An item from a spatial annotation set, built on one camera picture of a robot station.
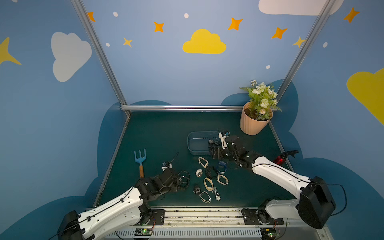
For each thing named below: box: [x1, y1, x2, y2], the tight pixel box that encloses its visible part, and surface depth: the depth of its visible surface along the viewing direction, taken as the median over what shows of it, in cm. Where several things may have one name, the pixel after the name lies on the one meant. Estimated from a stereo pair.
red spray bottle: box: [274, 150, 299, 165], surface depth 87 cm
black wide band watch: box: [178, 170, 191, 190], surface depth 85 cm
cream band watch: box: [217, 174, 229, 185], surface depth 88 cm
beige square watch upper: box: [198, 157, 209, 169], surface depth 95 cm
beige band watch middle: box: [204, 177, 214, 192], surface depth 84 cm
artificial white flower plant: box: [239, 79, 283, 121], surface depth 96 cm
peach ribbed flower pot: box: [240, 101, 274, 136], surface depth 103 cm
